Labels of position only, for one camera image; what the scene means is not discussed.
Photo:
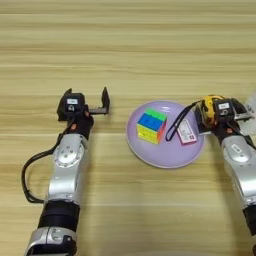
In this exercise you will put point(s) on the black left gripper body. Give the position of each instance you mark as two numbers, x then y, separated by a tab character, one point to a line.
80	125

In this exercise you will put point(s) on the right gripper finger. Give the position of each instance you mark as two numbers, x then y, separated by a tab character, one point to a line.
243	115
200	121

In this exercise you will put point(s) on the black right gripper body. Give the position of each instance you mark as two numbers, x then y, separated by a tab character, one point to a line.
225	128

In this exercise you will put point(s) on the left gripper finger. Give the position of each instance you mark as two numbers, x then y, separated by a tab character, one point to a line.
105	101
59	106

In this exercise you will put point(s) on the yellow black tape measure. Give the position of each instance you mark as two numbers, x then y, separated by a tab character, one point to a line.
208	105

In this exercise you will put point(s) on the colourful puzzle cube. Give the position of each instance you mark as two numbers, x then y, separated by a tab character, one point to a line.
151	126

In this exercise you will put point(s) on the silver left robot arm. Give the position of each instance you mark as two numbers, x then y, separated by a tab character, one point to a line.
68	173

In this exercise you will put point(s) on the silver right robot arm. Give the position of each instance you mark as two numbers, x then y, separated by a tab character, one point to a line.
241	166

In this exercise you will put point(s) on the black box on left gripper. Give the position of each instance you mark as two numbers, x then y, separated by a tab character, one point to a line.
71	104

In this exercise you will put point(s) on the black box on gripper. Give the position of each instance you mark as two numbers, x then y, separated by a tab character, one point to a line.
224	107
71	104

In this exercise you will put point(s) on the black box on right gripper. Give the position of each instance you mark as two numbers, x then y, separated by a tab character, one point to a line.
224	107

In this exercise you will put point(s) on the purple round plate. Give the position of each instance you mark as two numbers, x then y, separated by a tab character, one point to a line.
166	155

